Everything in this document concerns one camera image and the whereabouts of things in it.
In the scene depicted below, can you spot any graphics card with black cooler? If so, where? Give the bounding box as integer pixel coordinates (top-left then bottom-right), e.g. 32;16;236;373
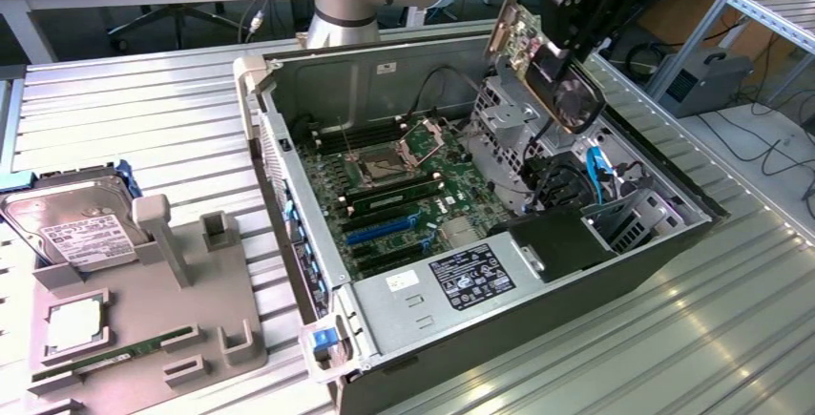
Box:
486;0;608;136

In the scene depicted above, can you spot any blue expansion slot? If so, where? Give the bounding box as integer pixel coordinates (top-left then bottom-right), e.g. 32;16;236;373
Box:
342;217;422;245

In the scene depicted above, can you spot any grey box device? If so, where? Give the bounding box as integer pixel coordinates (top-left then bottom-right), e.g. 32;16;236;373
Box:
648;47;757;119

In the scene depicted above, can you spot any black plastic air shroud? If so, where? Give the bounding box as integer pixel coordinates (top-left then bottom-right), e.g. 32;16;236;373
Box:
505;204;623;285

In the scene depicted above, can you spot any RAM stick with white label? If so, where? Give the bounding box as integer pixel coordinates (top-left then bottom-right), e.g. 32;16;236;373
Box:
348;185;441;212

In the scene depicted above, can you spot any grey parts rack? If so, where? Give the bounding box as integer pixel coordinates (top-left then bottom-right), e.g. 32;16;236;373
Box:
17;193;268;415

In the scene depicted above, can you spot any silver chipset heatsink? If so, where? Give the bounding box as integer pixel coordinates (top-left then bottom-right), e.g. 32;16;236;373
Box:
437;218;477;245

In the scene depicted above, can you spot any blue disk carrier bracket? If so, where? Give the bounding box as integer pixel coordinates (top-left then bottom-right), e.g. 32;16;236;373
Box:
0;159;145;263

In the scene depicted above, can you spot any metal socket cover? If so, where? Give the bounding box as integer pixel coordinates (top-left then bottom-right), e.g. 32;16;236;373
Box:
397;117;457;168

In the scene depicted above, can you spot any silver power supply unit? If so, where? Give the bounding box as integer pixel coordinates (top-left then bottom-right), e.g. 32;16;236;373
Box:
346;231;548;360

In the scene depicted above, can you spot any silver perforated disk bay cage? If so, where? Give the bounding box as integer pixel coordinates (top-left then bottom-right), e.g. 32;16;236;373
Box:
469;74;561;214

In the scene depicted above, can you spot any blue flat wire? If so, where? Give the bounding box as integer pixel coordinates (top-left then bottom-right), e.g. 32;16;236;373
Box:
587;145;617;207

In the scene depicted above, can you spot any open black PC case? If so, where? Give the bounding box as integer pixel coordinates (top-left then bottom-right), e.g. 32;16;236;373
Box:
232;13;733;415

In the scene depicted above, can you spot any black power cable bundle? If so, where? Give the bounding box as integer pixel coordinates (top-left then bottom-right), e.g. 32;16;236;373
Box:
520;151;595;212

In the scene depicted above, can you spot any silver CPU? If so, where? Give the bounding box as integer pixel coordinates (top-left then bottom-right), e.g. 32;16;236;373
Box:
42;301;108;355

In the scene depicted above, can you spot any black office chair base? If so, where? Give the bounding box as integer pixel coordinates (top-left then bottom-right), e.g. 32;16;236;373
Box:
104;2;249;52

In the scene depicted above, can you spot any thin metal locking lever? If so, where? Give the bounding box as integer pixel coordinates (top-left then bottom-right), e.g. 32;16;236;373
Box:
340;121;357;161

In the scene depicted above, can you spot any aluminium frame table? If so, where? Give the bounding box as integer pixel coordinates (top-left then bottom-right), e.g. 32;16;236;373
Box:
648;0;815;118

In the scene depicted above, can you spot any green RAM stick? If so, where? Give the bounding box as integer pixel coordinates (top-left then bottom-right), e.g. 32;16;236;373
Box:
29;327;193;382

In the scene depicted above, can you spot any green motherboard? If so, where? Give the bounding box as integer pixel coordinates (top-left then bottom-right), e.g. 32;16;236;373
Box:
294;114;517;282

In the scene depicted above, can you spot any silver hard disk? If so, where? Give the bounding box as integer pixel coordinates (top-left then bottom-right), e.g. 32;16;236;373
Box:
0;178;138;273

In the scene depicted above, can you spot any CPU socket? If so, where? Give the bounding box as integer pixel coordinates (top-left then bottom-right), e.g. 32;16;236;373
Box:
352;150;416;186

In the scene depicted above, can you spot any blue case latch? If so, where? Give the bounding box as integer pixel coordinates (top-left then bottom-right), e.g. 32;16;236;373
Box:
306;326;338;355

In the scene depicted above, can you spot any black expansion slot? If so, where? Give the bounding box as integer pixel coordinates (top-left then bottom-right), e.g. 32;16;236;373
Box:
340;204;418;231
354;257;430;281
350;241;425;264

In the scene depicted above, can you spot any black looped wire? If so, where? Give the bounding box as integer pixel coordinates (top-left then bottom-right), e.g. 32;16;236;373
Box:
405;65;486;120

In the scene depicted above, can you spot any silver disk bay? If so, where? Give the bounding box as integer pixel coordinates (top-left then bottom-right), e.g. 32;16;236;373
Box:
582;189;713;255

